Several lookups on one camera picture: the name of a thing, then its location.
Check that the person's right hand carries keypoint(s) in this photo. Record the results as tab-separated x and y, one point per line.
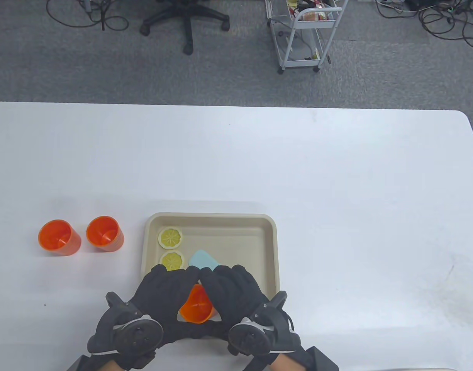
232	293

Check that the person's left hand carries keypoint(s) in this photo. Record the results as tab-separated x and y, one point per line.
163	293

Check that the yellow lemon slice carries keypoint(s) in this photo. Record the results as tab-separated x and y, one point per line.
172	261
170	238

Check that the orange plastic cup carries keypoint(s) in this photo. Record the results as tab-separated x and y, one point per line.
104	233
58	236
197	307

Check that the light blue dessert spatula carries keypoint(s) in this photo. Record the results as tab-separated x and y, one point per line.
203	259

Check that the beige food tray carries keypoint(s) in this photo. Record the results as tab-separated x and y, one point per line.
228	247

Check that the person's right forearm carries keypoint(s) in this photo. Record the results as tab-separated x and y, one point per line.
284	363

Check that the person's left forearm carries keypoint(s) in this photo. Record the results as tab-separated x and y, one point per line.
109	366

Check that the black right hand controller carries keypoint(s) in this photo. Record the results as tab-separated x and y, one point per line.
251	338

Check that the black hand controller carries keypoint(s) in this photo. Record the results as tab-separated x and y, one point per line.
136	336
251	338

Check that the black left hand controller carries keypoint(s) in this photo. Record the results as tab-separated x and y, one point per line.
136	336

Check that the black office chair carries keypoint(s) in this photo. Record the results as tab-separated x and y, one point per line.
188	23

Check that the white wheeled cart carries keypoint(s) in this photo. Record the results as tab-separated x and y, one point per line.
317	25

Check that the black stand pole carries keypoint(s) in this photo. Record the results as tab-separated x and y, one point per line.
103	15

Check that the snack packet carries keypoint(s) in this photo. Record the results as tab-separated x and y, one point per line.
315	15

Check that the white power strip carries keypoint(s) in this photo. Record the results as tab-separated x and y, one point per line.
390	2

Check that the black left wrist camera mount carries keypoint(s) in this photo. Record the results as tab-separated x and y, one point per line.
80	365

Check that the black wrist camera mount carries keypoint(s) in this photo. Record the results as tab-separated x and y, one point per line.
321	361
80	365

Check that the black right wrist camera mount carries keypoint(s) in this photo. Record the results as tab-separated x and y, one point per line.
321	361

